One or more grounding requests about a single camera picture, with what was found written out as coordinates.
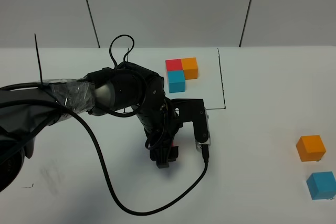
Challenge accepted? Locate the template blue cube block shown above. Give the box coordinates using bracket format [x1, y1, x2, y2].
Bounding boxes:
[167, 70, 185, 93]

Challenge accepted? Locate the template red cube block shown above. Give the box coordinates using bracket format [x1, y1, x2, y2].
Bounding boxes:
[165, 59, 183, 71]

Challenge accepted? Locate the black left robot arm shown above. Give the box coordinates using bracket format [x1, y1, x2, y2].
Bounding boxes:
[1, 62, 182, 189]

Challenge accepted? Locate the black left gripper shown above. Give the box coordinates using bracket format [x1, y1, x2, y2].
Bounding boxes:
[136, 98, 184, 169]

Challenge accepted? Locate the template orange cube block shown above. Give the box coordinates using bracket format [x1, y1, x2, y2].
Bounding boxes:
[181, 57, 198, 80]

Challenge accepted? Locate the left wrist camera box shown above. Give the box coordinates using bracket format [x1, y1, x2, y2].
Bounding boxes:
[171, 99, 211, 156]

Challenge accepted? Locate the black left camera cable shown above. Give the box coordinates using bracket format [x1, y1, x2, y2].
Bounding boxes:
[0, 34, 211, 215]

